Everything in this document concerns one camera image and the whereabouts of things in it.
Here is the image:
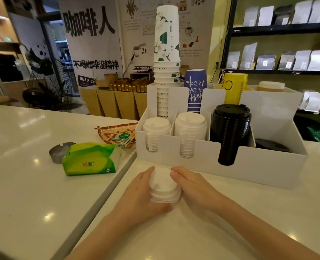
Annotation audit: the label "person's right hand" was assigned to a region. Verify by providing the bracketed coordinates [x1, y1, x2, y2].
[170, 166, 231, 222]

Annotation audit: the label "person's left hand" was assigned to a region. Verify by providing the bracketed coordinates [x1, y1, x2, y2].
[119, 166, 174, 222]

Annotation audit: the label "white lids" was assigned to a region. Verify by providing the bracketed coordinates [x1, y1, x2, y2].
[149, 167, 183, 205]

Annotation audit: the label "white cup and lid organizer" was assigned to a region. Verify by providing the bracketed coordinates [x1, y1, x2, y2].
[135, 82, 309, 190]

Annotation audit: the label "stack of black lids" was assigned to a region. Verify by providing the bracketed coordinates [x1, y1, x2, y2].
[210, 104, 252, 166]

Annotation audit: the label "short black lid stack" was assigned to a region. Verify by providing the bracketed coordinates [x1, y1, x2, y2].
[254, 138, 291, 153]

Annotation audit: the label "person's right forearm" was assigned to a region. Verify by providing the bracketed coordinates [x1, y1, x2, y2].
[203, 199, 320, 260]

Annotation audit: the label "person's left forearm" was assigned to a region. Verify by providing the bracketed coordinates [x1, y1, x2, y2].
[64, 208, 160, 260]

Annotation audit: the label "green tissue pack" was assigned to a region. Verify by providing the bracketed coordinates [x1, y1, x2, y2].
[61, 142, 122, 176]

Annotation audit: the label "bundle of green sachets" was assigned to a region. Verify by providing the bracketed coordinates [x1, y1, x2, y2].
[110, 132, 136, 148]

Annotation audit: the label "woven bamboo tray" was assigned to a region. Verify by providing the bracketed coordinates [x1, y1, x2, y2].
[94, 122, 139, 149]

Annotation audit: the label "grey metal ashtray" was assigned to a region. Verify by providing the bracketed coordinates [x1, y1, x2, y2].
[49, 142, 77, 164]

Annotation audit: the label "cardboard display counter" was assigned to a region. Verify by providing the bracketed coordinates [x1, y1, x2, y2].
[79, 86, 148, 121]

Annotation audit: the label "stack of blue paper cups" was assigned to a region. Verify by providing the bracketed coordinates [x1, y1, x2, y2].
[183, 69, 207, 114]

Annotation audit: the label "row of gold packets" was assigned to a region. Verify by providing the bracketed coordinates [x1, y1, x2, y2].
[110, 78, 152, 92]

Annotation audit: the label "stack of yellow paper cups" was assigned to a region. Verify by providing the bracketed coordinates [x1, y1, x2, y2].
[221, 72, 249, 105]

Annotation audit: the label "brown paper container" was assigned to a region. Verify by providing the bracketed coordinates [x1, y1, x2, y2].
[103, 73, 119, 85]

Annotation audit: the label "stack of brown paper cups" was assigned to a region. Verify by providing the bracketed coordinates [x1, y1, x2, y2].
[257, 81, 286, 92]

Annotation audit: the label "white illustrated poster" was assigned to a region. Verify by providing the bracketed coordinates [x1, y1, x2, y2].
[118, 0, 217, 76]

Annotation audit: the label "cluster of small white pouches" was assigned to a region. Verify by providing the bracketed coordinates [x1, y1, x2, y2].
[298, 90, 320, 111]

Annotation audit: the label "white desk lamp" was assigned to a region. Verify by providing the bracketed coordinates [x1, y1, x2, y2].
[122, 42, 147, 78]

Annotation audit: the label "row of white and silver bags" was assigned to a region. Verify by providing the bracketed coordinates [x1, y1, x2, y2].
[226, 42, 320, 71]

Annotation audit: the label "black floor fan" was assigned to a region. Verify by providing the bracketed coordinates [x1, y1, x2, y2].
[22, 56, 83, 111]

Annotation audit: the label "white banner with black characters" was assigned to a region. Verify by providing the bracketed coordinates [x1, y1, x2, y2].
[57, 0, 124, 88]

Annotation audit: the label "stack of green-print paper cups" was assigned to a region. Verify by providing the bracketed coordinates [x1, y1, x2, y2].
[152, 4, 182, 119]

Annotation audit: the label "panda figure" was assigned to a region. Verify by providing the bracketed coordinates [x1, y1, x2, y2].
[26, 43, 49, 67]

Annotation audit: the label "black metal shelf rack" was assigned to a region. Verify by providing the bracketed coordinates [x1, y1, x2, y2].
[219, 0, 320, 114]

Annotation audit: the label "row of white and grey bags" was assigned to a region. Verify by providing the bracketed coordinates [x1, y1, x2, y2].
[242, 0, 320, 27]

